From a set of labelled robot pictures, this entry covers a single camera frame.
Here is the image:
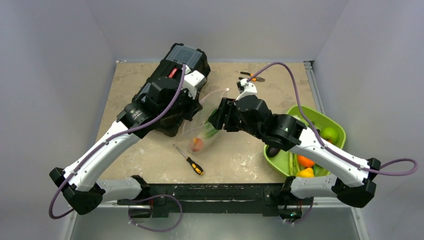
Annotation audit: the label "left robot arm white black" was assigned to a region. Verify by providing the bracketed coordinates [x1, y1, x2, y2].
[49, 73, 207, 215]

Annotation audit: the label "red apple toy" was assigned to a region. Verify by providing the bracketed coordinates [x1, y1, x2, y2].
[189, 137, 204, 153]

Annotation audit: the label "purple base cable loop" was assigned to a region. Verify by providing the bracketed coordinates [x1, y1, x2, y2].
[127, 193, 184, 233]

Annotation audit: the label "black toolbox red handle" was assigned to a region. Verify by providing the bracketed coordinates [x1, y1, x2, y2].
[128, 43, 211, 137]

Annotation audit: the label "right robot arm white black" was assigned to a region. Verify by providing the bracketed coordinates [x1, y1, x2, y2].
[208, 95, 381, 208]

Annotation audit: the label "yellow bell pepper toy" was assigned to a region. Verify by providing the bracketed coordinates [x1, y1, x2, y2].
[296, 167, 315, 178]

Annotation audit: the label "yellow black screwdriver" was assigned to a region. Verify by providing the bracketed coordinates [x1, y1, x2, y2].
[173, 144, 204, 176]

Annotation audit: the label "green plastic basin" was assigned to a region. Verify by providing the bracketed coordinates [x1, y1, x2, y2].
[263, 106, 346, 177]

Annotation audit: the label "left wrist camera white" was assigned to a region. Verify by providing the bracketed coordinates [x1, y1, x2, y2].
[182, 66, 207, 99]

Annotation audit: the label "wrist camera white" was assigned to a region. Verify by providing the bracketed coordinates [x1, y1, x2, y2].
[182, 66, 207, 99]
[235, 78, 257, 101]

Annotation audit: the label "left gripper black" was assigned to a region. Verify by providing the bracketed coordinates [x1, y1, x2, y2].
[159, 84, 203, 121]

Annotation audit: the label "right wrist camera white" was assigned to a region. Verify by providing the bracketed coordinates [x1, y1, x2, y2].
[235, 78, 257, 101]

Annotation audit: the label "green bok choy toy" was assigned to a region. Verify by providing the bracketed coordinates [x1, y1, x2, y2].
[200, 122, 220, 139]

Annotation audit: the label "green apple toy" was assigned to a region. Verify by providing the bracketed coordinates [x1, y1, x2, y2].
[320, 126, 339, 144]

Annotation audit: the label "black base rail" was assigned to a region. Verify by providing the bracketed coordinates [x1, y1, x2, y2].
[117, 180, 313, 219]

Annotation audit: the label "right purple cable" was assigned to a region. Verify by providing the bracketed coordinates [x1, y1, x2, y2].
[246, 62, 419, 177]

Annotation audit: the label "orange black pliers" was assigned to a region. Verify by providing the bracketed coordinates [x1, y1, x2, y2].
[238, 71, 265, 82]

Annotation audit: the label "clear zip top bag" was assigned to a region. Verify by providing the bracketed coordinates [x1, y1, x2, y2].
[182, 88, 230, 154]

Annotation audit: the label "orange tangerine toy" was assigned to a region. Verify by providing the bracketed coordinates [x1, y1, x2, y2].
[296, 155, 315, 168]

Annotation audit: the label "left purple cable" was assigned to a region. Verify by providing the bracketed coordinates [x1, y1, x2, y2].
[48, 64, 187, 220]

